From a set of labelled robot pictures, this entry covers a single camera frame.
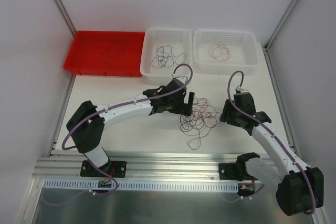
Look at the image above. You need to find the coloured wire bundle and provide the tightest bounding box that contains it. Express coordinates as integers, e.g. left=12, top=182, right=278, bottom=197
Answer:
left=177, top=97, right=224, bottom=151

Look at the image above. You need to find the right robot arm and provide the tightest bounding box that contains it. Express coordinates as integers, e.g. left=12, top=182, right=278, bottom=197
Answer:
left=220, top=91, right=324, bottom=216

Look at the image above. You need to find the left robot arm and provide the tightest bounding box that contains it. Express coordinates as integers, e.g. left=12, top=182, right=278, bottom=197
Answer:
left=65, top=78, right=195, bottom=176

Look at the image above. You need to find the white right mesh basket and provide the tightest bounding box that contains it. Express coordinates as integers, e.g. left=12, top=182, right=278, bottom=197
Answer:
left=193, top=29, right=259, bottom=75

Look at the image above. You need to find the white mesh basket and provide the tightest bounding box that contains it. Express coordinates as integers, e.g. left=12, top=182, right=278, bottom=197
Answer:
left=140, top=27, right=193, bottom=84
left=193, top=29, right=259, bottom=75

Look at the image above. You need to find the white middle mesh basket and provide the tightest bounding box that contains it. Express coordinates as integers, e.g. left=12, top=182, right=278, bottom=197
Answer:
left=140, top=27, right=193, bottom=84

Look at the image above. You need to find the red plastic tray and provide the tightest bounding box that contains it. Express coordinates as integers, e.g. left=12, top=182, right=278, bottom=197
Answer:
left=64, top=30, right=145, bottom=77

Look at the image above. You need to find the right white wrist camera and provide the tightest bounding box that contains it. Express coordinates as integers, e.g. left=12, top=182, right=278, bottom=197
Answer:
left=235, top=85, right=249, bottom=93

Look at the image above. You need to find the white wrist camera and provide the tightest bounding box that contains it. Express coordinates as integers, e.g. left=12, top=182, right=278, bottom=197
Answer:
left=235, top=85, right=249, bottom=93
left=172, top=73, right=188, bottom=84

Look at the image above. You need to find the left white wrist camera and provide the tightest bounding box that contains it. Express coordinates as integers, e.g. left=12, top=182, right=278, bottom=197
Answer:
left=172, top=73, right=188, bottom=84

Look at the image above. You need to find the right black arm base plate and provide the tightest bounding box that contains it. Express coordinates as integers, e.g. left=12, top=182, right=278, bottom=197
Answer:
left=218, top=163, right=239, bottom=180

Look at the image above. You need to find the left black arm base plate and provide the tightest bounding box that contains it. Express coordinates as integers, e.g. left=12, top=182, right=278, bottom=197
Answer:
left=80, top=160, right=127, bottom=178

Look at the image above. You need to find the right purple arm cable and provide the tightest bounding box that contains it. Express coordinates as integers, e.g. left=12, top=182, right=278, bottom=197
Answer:
left=227, top=70, right=317, bottom=216

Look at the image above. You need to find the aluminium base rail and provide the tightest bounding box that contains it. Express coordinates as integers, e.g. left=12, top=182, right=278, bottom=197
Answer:
left=32, top=151, right=238, bottom=182

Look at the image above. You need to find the white slotted cable duct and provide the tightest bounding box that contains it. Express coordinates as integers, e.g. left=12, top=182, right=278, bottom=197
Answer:
left=43, top=179, right=238, bottom=193

